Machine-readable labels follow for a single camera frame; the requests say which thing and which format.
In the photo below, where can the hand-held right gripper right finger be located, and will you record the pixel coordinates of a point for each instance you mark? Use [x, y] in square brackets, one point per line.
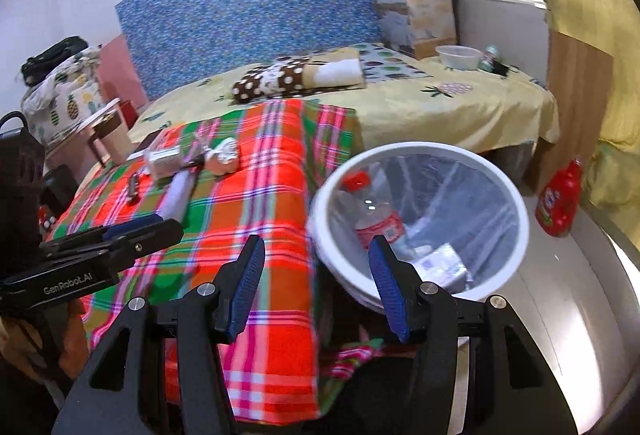
[387, 290]

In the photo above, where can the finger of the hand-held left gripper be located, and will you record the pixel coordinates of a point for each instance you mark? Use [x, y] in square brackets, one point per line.
[132, 225]
[150, 240]

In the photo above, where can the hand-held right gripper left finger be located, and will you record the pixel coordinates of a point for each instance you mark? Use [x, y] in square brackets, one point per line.
[245, 290]

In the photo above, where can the small black object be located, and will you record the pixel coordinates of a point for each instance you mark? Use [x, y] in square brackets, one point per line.
[134, 187]

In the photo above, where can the white foam net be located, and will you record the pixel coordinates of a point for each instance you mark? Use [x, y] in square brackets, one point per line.
[179, 195]

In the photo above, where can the small grey carton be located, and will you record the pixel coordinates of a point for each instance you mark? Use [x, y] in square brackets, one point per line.
[442, 265]

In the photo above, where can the plastic bottle with red cap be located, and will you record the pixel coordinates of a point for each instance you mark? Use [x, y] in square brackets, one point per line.
[375, 220]

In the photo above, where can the white yogurt cup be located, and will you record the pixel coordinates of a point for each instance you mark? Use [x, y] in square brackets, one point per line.
[223, 156]

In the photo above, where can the white plastic bin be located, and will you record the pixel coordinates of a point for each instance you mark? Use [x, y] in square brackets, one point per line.
[505, 195]

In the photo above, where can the black shoulder bag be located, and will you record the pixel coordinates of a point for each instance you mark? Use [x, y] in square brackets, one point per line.
[50, 57]

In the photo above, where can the person's left hand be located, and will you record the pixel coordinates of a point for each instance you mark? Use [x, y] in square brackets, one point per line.
[65, 335]

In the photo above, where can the white smartphone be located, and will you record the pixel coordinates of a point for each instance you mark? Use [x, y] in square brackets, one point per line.
[137, 149]

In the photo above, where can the brown and pink mug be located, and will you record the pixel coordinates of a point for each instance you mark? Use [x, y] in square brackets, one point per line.
[115, 140]

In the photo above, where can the pink storage box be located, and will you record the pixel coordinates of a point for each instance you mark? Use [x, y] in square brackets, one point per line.
[75, 145]

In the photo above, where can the dark red box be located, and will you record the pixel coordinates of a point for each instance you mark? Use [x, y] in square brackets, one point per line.
[127, 114]

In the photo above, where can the black luggage case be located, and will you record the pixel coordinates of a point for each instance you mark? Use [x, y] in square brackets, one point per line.
[17, 175]

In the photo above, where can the plaid cloth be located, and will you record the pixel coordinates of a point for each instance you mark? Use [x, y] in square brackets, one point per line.
[270, 155]

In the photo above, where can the pineapple print bedding bag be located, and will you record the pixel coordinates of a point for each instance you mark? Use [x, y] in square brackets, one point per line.
[65, 100]

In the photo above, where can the bed with yellow sheet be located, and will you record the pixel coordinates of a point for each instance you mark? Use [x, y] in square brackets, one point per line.
[450, 115]

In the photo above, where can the red detergent bottle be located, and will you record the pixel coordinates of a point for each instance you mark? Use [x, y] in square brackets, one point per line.
[560, 200]

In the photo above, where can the brown polka dot pillow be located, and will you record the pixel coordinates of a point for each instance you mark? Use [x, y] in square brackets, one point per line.
[280, 77]

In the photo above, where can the oval print cloth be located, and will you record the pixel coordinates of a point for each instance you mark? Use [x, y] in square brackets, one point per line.
[395, 62]

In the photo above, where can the clear plastic bowl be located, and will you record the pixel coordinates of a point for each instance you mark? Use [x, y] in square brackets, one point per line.
[457, 57]

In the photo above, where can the black clip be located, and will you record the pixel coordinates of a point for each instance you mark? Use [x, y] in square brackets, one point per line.
[501, 69]

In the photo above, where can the blue floral headboard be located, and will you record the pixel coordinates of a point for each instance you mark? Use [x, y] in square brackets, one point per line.
[250, 5]

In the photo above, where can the small green bottle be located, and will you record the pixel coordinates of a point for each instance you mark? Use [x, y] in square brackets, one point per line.
[489, 57]

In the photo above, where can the wooden board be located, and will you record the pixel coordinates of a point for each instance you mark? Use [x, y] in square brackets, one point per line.
[570, 105]

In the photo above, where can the cardboard box with bedding print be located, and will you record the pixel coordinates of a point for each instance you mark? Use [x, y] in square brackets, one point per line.
[415, 15]

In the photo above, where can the white board panel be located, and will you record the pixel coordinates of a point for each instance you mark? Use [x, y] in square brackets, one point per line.
[500, 35]

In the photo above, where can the yellow curtain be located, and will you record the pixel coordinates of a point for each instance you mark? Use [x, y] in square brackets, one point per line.
[590, 15]

